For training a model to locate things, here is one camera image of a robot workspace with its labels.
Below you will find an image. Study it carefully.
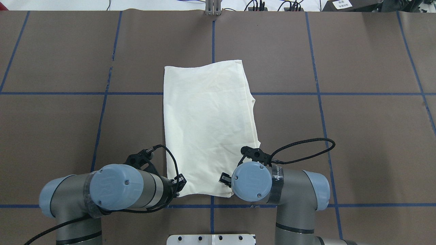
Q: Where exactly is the aluminium frame post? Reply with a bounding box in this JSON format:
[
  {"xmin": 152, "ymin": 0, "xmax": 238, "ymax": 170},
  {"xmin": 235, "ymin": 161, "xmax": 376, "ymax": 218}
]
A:
[{"xmin": 204, "ymin": 0, "xmax": 222, "ymax": 16}]

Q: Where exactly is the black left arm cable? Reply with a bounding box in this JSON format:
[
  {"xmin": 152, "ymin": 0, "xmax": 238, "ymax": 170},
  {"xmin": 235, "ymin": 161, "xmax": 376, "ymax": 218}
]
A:
[{"xmin": 24, "ymin": 144, "xmax": 180, "ymax": 245}]

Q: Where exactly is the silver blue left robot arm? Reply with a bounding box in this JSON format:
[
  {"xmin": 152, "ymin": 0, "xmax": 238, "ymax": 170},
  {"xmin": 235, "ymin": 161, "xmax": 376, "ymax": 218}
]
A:
[{"xmin": 39, "ymin": 164, "xmax": 186, "ymax": 245}]

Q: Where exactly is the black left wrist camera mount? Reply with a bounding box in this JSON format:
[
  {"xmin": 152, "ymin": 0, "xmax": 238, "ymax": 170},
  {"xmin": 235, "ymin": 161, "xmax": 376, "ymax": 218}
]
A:
[{"xmin": 124, "ymin": 149, "xmax": 158, "ymax": 175}]

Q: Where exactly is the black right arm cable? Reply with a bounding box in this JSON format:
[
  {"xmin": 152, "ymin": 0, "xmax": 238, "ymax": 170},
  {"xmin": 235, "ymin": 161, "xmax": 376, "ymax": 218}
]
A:
[{"xmin": 269, "ymin": 137, "xmax": 336, "ymax": 165}]

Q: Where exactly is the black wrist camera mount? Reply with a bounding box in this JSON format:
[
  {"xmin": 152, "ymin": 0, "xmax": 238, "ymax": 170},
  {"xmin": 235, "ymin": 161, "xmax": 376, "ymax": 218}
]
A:
[
  {"xmin": 124, "ymin": 149, "xmax": 158, "ymax": 175},
  {"xmin": 238, "ymin": 146, "xmax": 271, "ymax": 166}
]

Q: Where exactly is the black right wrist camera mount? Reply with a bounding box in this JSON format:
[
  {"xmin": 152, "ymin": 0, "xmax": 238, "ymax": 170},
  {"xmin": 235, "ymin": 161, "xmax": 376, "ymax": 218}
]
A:
[{"xmin": 238, "ymin": 146, "xmax": 271, "ymax": 166}]

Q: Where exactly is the cream long sleeve cat shirt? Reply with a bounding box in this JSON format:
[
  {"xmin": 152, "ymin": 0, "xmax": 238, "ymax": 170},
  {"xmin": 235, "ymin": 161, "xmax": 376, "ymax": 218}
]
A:
[{"xmin": 162, "ymin": 60, "xmax": 261, "ymax": 198}]

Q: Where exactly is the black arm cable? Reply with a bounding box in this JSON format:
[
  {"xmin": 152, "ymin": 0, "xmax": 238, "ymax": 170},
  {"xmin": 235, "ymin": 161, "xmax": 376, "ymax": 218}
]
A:
[
  {"xmin": 269, "ymin": 137, "xmax": 336, "ymax": 165},
  {"xmin": 24, "ymin": 144, "xmax": 180, "ymax": 245}
]

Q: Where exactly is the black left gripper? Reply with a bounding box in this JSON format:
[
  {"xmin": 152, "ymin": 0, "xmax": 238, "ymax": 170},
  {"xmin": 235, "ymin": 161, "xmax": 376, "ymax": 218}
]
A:
[{"xmin": 160, "ymin": 174, "xmax": 187, "ymax": 205}]

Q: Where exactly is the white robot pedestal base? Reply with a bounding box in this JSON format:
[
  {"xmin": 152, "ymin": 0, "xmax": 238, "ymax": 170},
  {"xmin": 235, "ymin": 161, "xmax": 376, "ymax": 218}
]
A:
[{"xmin": 166, "ymin": 234, "xmax": 256, "ymax": 245}]

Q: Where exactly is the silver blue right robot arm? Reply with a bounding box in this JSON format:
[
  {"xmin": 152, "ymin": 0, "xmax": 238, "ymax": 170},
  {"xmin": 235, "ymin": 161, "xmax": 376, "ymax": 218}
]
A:
[{"xmin": 219, "ymin": 161, "xmax": 356, "ymax": 245}]

